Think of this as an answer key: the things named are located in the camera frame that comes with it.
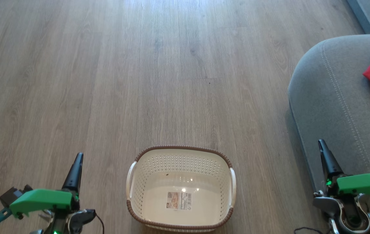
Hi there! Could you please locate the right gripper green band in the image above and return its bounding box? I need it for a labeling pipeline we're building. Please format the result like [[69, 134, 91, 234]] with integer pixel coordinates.
[[318, 139, 370, 204]]

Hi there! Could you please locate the white laundry basket brown rim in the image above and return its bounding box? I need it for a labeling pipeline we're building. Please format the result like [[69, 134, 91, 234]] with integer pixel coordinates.
[[126, 145, 237, 233]]

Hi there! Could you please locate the grey fabric sofa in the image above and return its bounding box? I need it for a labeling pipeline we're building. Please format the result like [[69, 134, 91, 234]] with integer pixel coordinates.
[[288, 34, 370, 234]]

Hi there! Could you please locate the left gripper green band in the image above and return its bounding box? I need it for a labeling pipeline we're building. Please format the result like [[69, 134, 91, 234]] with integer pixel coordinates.
[[9, 152, 84, 219]]

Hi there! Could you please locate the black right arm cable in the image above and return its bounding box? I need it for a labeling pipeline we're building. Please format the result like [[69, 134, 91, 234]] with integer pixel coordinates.
[[294, 227, 324, 234]]

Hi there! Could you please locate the paper label in basket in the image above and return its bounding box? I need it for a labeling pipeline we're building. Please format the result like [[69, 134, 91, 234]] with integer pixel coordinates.
[[166, 192, 192, 211]]

